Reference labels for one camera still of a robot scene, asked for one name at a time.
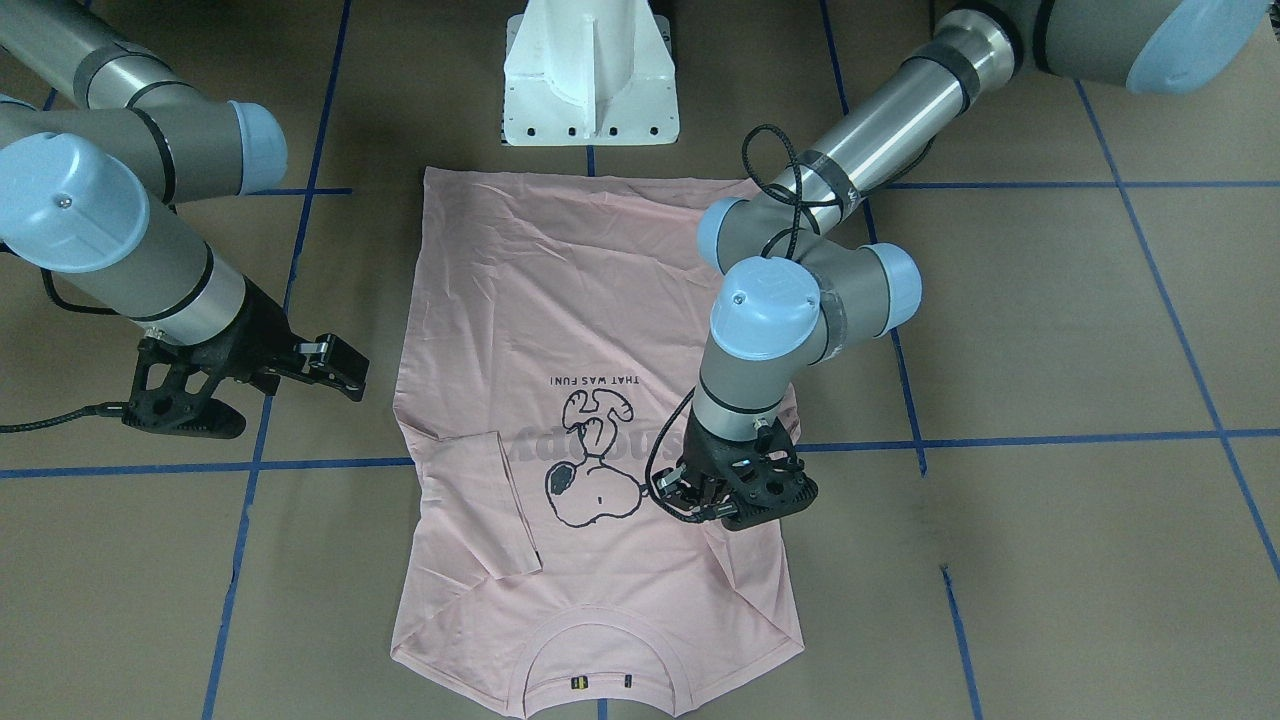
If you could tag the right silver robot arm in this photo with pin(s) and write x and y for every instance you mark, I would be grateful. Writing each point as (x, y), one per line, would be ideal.
(89, 195)

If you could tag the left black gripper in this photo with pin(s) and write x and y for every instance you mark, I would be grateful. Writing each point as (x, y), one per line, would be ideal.
(703, 457)

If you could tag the pink Snoopy t-shirt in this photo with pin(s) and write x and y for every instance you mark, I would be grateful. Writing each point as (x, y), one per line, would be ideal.
(555, 322)

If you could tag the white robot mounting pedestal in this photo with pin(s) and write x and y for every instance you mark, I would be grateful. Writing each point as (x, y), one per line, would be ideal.
(590, 73)

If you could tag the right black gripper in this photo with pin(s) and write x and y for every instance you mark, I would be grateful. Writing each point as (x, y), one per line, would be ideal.
(252, 338)

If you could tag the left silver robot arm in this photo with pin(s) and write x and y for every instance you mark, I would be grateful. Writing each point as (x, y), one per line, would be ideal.
(1100, 305)

